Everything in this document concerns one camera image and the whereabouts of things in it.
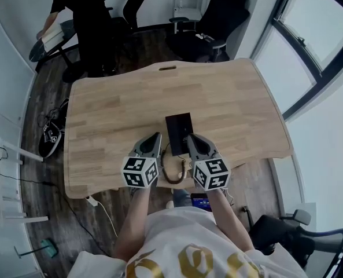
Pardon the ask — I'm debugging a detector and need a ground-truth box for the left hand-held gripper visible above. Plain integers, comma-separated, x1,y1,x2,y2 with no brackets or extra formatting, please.
121,131,163,189

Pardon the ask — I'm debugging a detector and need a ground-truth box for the person's blue jeans leg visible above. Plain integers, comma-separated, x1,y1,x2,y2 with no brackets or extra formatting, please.
172,188,193,209

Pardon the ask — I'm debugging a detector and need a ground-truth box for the small monitor with blue screen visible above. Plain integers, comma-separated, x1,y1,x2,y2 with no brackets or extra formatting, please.
190,192,213,213

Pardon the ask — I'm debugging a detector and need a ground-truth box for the teal floor squeegee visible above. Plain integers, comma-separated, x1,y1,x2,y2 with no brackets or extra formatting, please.
13,238,58,259

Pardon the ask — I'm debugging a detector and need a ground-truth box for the round black side table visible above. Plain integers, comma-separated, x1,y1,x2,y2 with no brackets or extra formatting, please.
28,19,83,72

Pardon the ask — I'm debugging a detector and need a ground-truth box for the cream flat box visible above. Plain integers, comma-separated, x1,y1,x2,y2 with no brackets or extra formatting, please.
40,21,67,52

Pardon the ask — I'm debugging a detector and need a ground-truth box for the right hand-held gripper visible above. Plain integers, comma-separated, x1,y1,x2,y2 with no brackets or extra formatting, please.
186,133,232,192

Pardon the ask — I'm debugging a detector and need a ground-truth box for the black window frame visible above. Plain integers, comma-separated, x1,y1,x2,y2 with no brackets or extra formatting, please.
250,0,343,123

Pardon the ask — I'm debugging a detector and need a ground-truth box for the person's right forearm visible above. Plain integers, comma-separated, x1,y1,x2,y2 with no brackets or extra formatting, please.
207,188,255,254

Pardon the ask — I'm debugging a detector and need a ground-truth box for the white shirt with gold print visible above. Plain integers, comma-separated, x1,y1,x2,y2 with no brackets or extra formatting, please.
69,206,305,278

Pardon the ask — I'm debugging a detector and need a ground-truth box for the black mesh office chair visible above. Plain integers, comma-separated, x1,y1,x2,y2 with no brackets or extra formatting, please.
242,208,343,275

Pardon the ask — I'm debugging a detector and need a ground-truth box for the white power cable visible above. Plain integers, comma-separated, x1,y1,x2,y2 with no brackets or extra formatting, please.
95,200,119,238

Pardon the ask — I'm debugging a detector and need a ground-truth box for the black floor cable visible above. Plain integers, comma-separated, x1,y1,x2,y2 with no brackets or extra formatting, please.
0,171,112,257

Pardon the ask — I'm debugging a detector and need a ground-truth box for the black white-rimmed bag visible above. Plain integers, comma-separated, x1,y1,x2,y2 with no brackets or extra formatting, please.
38,119,66,159

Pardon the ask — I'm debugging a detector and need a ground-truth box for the person's left forearm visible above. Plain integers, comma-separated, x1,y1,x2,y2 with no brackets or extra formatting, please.
113,187,155,262

